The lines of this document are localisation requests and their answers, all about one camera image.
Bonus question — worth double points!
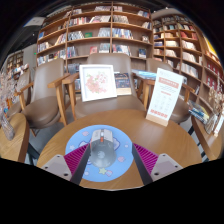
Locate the round wooden table left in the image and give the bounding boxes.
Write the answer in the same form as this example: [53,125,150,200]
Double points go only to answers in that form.
[0,113,29,163]

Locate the vase dried flowers right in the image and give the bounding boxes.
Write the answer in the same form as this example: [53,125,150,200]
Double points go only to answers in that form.
[208,88,224,114]

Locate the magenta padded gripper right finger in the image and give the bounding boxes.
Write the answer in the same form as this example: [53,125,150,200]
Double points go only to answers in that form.
[132,144,182,185]

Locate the wooden bookshelf right wall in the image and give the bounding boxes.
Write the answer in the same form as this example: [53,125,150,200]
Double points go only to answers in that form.
[151,8,224,113]

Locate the white framed flower picture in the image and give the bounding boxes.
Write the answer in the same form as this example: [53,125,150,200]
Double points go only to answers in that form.
[79,64,117,102]

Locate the white sign right table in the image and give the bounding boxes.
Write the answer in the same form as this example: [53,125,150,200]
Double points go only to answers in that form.
[213,113,224,137]

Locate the round wooden table centre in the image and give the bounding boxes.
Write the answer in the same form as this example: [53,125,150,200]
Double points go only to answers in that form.
[36,109,203,192]

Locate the glass vase dried flowers left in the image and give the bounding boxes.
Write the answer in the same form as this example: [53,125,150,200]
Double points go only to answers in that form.
[0,72,15,140]

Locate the round wooden table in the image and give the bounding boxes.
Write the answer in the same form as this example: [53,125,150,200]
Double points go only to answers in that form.
[36,109,203,192]
[0,113,29,163]

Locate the red white menu sign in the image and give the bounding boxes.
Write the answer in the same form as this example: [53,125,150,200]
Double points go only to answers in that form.
[146,68,183,126]

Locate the distant wooden bookshelf left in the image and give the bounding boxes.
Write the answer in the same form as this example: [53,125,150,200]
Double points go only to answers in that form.
[6,50,24,79]

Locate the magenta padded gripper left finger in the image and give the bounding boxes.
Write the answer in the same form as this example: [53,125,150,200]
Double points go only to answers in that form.
[42,144,90,185]

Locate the grey computer mouse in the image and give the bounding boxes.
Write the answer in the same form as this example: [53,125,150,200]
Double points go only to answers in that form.
[89,129,116,168]

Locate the beige armchair centre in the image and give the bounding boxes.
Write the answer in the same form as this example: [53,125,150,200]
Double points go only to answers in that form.
[63,53,145,119]

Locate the stack of books right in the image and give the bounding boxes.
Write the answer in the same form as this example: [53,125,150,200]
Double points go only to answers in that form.
[188,100,210,124]

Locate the dark book on chair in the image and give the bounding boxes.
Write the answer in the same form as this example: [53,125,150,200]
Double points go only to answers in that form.
[114,73,131,95]

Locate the small round table right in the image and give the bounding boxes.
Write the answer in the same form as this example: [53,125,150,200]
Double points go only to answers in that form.
[191,116,224,160]

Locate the round blue mouse pad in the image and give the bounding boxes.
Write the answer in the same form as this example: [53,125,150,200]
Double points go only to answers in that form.
[65,125,133,182]

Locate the blue book on armrest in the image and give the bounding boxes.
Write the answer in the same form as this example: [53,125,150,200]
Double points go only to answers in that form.
[132,69,156,80]

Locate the beige armchair right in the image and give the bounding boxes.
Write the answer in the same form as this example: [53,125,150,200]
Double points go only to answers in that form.
[141,57,196,125]

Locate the large wooden bookshelf back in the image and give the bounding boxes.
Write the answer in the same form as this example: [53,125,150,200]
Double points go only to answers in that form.
[37,1,153,69]

